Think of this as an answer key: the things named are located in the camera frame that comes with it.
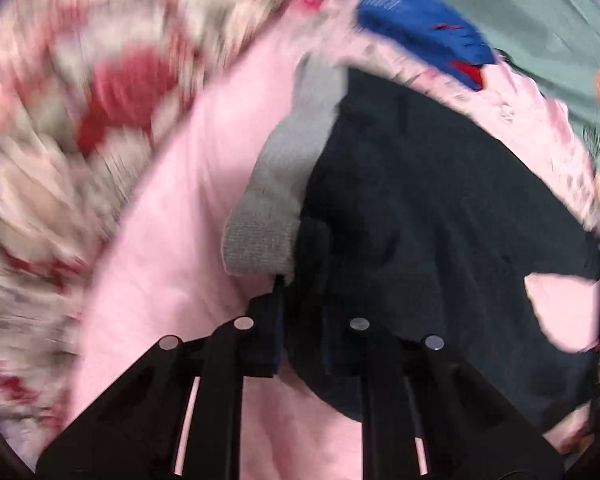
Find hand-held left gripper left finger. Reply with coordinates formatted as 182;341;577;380
35;276;287;480

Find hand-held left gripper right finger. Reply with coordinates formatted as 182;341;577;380
321;305;566;480

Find dark pants with grey cuffs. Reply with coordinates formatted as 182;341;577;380
222;52;600;426

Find red and white floral quilt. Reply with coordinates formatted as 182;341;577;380
0;0;321;461

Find blue and red garment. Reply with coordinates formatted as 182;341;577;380
355;0;498;92

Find teal printed duvet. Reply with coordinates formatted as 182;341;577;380
315;0;600;176

